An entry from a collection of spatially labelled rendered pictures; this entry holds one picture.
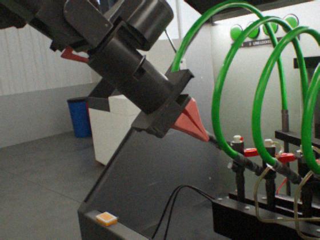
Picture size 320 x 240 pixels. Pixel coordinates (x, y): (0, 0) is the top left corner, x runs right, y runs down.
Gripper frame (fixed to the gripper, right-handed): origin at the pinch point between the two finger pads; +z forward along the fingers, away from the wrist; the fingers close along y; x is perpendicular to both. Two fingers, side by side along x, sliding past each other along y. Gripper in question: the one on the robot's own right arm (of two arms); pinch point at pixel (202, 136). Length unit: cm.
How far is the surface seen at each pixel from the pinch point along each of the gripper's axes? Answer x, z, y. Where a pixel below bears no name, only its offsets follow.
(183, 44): 14.1, -6.6, 15.4
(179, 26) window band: 483, 112, 268
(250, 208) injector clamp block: 14.9, 28.2, -0.6
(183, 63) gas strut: 51, 9, 29
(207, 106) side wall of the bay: 55, 26, 26
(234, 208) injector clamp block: 17.3, 26.4, -2.3
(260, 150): -0.4, 10.1, 4.6
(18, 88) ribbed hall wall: 698, -18, 31
